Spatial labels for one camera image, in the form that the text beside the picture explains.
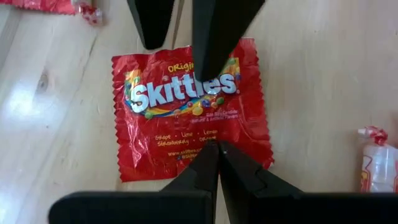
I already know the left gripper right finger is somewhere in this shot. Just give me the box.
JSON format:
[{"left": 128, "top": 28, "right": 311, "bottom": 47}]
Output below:
[{"left": 218, "top": 141, "right": 398, "bottom": 224}]

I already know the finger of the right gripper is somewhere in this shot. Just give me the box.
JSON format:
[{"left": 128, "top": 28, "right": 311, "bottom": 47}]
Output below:
[
  {"left": 126, "top": 0, "right": 176, "bottom": 51},
  {"left": 192, "top": 0, "right": 266, "bottom": 83}
]

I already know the red Skittles packet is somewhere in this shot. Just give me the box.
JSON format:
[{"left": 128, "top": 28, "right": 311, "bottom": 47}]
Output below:
[
  {"left": 111, "top": 37, "right": 275, "bottom": 183},
  {"left": 0, "top": 0, "right": 76, "bottom": 16}
]

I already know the Smarties candy roll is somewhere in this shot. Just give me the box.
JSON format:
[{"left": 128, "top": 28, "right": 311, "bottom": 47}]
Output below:
[
  {"left": 73, "top": 0, "right": 103, "bottom": 26},
  {"left": 357, "top": 125, "right": 398, "bottom": 194}
]

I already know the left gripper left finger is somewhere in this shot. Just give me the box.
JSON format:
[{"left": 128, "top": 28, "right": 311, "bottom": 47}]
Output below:
[{"left": 48, "top": 140, "right": 220, "bottom": 224}]

